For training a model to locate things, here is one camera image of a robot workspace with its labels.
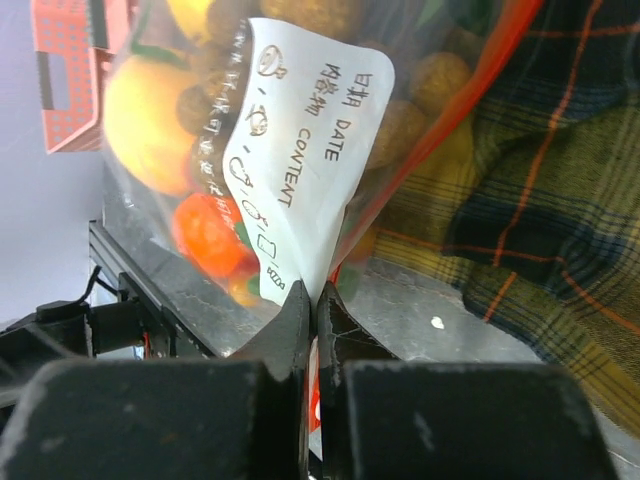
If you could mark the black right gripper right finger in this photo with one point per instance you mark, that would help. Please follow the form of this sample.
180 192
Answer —
385 418

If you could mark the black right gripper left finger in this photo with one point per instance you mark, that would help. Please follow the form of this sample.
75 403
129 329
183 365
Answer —
68 416

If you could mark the clear zip top bag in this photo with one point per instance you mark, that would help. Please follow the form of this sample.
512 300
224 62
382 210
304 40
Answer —
294 157

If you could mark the brown fake longan bunch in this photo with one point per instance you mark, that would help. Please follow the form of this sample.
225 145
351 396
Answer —
429 77

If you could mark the orange fake tangerine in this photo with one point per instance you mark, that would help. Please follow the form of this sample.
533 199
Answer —
204 230

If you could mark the orange-yellow fake peach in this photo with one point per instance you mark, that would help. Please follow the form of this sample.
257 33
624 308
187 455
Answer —
141 126

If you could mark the yellow plaid shirt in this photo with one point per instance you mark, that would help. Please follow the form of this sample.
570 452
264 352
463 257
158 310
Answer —
538 227

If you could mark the pink perforated plastic basket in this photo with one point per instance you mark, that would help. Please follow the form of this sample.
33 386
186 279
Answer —
75 43

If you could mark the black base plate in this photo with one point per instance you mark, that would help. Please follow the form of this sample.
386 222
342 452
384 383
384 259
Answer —
150 304

